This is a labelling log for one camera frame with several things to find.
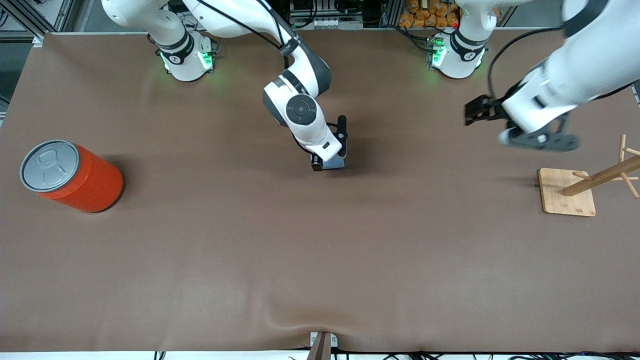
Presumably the wooden cup rack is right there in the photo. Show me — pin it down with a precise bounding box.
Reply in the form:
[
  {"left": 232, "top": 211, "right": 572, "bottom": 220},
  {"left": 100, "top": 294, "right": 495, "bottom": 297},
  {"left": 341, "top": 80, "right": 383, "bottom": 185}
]
[{"left": 537, "top": 134, "right": 640, "bottom": 218}]

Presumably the orange snack bag pile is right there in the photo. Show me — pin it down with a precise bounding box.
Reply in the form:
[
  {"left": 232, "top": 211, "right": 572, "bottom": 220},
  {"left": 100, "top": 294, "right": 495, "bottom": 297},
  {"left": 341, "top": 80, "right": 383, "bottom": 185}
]
[{"left": 398, "top": 0, "right": 460, "bottom": 29}]

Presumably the brown table mat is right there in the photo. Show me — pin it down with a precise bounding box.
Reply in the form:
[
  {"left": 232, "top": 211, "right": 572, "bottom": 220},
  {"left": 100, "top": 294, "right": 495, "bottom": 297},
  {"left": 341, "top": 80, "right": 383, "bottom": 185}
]
[{"left": 0, "top": 30, "right": 640, "bottom": 353}]

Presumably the white connector strip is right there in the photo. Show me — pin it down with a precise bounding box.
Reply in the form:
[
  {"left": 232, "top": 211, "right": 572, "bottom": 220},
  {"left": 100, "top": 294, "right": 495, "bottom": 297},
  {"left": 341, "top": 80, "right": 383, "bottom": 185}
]
[{"left": 291, "top": 17, "right": 364, "bottom": 30}]

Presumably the grey metal table clamp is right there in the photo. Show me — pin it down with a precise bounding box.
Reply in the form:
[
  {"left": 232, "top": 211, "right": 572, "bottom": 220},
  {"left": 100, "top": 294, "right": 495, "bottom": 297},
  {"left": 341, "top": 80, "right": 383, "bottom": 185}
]
[{"left": 309, "top": 331, "right": 339, "bottom": 360}]

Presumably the orange can with silver lid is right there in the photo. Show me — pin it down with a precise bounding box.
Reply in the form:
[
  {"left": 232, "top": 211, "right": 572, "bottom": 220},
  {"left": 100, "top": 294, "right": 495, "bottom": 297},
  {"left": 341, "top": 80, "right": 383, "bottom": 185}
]
[{"left": 19, "top": 139, "right": 125, "bottom": 214}]

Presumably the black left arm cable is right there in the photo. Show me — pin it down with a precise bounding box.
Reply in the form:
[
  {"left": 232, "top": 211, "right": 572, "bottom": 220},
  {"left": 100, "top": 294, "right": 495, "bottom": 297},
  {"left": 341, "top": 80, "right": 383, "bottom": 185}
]
[{"left": 487, "top": 26, "right": 568, "bottom": 101}]

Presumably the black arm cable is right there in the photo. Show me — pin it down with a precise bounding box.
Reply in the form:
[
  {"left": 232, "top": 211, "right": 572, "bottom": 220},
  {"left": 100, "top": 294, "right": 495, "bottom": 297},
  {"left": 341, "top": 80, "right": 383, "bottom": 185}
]
[
  {"left": 197, "top": 0, "right": 301, "bottom": 68},
  {"left": 487, "top": 26, "right": 568, "bottom": 101}
]

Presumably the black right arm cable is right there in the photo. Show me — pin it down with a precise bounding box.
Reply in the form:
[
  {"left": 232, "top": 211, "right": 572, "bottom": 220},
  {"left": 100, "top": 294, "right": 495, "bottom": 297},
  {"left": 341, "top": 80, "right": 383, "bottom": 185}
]
[{"left": 197, "top": 0, "right": 301, "bottom": 68}]

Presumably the aluminium frame post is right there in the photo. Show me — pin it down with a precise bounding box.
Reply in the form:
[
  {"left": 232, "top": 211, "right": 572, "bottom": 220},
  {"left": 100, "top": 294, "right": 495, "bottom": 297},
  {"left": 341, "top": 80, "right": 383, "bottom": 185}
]
[{"left": 0, "top": 0, "right": 76, "bottom": 48}]

